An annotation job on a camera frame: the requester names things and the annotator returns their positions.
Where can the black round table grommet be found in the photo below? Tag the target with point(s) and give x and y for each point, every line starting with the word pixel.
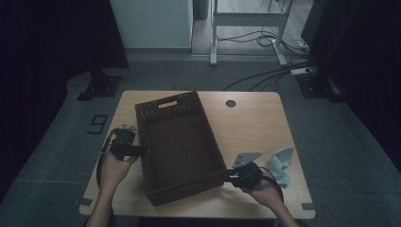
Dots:
pixel 230 103

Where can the person's left hand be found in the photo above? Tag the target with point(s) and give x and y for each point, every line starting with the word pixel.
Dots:
pixel 116 171

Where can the white cabinet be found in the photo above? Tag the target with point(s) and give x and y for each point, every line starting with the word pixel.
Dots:
pixel 154 22

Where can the black stand base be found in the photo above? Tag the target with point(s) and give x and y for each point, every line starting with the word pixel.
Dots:
pixel 101 86
pixel 318 86

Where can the person's right hand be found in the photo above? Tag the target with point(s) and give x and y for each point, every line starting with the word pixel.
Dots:
pixel 265 192

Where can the brown woven basket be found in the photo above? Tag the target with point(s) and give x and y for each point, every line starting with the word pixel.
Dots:
pixel 179 151

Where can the white power strip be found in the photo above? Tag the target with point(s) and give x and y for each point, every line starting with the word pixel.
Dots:
pixel 301 71

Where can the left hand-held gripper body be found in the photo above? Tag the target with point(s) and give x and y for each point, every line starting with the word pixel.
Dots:
pixel 122 143

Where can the light blue cloth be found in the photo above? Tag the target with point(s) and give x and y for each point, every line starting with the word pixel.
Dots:
pixel 280 164

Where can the dark curtain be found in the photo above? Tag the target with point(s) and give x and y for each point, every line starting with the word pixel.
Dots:
pixel 362 63
pixel 47 63

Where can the white metal desk frame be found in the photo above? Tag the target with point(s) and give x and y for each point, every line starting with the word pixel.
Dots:
pixel 249 19

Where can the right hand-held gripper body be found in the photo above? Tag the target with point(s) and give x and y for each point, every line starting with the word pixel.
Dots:
pixel 249 175

